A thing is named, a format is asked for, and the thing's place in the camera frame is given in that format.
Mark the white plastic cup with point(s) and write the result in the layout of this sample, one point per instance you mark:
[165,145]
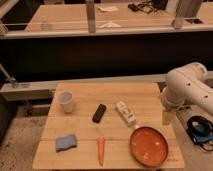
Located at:
[66,101]

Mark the orange pepper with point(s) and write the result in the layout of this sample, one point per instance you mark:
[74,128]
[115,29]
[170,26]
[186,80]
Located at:
[101,146]

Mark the grey metal post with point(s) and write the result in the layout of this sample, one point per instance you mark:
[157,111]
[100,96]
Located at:
[187,11]
[90,9]

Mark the clear plastic bottle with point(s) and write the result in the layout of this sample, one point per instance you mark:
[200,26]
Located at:
[45,26]

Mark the black rectangular block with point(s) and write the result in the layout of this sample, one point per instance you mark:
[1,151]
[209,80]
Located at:
[99,113]

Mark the white crumpled paper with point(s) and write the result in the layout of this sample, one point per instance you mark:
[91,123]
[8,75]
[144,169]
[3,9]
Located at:
[110,24]

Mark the white paper sheet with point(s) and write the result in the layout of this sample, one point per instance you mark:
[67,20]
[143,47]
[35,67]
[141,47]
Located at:
[108,9]

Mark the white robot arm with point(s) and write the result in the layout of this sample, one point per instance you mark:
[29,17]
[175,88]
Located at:
[187,83]

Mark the blue sponge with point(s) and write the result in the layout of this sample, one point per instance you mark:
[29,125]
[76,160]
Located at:
[64,143]

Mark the grey metal post right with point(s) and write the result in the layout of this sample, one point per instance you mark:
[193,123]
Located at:
[187,11]

